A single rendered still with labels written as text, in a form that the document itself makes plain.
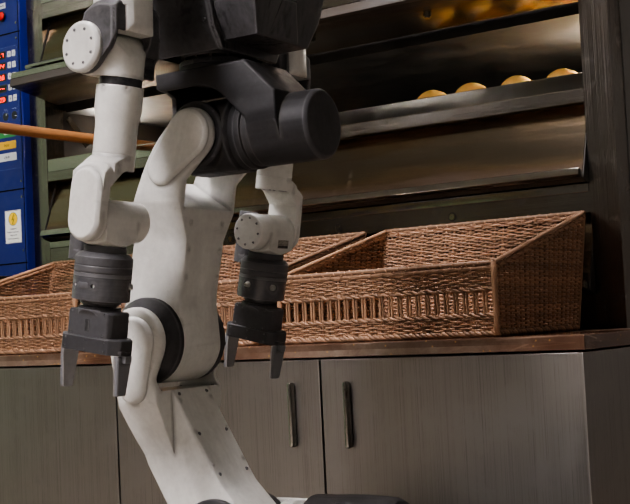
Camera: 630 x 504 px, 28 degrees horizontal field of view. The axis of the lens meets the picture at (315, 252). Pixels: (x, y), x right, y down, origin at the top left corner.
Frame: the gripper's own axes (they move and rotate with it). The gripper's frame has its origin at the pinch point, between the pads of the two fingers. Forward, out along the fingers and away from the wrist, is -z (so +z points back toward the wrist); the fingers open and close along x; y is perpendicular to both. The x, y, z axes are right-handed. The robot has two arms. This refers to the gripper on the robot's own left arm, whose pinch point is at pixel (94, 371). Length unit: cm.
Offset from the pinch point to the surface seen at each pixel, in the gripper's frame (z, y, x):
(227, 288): 9, -89, 41
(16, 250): 8, -142, 163
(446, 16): 80, -135, 15
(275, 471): -29, -84, 20
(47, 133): 44, -111, 124
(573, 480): -18, -80, -49
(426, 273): 18, -87, -11
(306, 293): 10, -89, 19
